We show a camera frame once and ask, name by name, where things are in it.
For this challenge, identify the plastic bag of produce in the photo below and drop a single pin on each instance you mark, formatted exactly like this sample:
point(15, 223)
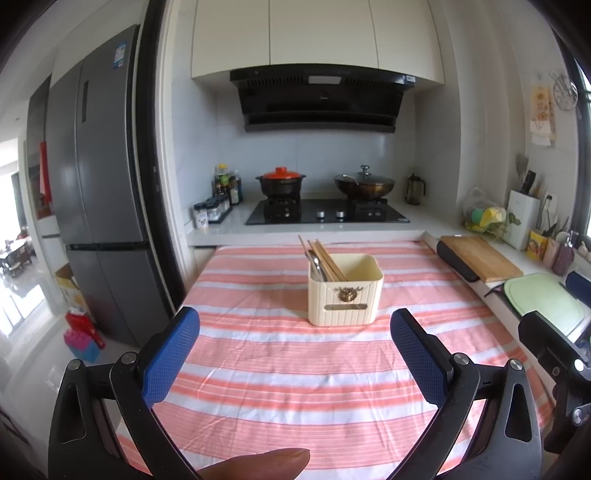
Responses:
point(481, 215)

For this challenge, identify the black gas stove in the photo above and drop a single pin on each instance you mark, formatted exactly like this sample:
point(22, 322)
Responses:
point(324, 211)

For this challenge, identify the wok with glass lid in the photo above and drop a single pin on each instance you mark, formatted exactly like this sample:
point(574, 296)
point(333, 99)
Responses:
point(363, 185)

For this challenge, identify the wooden cutting board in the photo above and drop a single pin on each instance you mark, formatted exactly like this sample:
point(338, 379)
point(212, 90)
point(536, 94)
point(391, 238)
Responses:
point(475, 259)

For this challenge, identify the wire wall rack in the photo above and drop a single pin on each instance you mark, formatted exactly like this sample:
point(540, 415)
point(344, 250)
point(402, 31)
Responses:
point(564, 91)

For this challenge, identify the colourful toy blocks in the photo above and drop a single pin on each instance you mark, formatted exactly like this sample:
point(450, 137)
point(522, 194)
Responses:
point(82, 337)

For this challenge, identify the grey refrigerator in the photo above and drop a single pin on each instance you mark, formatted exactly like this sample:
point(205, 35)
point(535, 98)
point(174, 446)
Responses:
point(95, 196)

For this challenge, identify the black range hood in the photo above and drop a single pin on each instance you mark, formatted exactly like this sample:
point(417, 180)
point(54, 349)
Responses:
point(320, 96)

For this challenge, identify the wooden chopsticks in holder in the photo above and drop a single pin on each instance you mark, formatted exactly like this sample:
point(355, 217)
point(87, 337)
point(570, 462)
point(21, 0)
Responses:
point(332, 270)

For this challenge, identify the cream utensil holder box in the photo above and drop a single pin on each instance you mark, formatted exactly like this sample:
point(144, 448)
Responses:
point(350, 303)

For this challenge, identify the white spice jar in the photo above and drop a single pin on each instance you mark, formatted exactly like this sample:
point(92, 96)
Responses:
point(200, 216)

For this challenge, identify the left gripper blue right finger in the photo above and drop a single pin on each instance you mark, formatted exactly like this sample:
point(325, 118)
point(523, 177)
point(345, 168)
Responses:
point(425, 356)

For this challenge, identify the metal spoon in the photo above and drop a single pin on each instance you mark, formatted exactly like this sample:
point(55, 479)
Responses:
point(317, 267)

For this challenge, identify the dark french press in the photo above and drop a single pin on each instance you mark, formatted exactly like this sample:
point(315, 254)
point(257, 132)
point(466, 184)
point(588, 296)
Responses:
point(415, 190)

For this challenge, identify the white knife block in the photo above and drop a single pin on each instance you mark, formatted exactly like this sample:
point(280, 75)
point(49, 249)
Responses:
point(522, 213)

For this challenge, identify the spice jar rack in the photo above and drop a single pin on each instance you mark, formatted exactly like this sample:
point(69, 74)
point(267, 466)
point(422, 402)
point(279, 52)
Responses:
point(217, 208)

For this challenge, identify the pink striped tablecloth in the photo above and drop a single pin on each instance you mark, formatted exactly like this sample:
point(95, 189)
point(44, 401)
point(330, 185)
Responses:
point(261, 377)

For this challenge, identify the white upper cabinets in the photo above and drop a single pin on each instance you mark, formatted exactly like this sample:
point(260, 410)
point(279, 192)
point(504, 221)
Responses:
point(398, 36)

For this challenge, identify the black pot orange lid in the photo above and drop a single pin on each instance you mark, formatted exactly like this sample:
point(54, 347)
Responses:
point(281, 183)

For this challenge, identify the wall calendar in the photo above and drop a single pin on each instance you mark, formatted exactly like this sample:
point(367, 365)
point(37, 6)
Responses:
point(542, 124)

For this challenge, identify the yellow seasoning box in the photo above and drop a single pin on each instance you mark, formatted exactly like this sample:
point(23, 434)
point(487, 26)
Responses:
point(536, 245)

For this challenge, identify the sauce bottles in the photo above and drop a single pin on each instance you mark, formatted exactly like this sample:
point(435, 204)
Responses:
point(227, 182)

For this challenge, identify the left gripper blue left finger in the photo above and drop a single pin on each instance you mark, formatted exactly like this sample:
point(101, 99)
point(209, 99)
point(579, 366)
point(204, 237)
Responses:
point(164, 355)

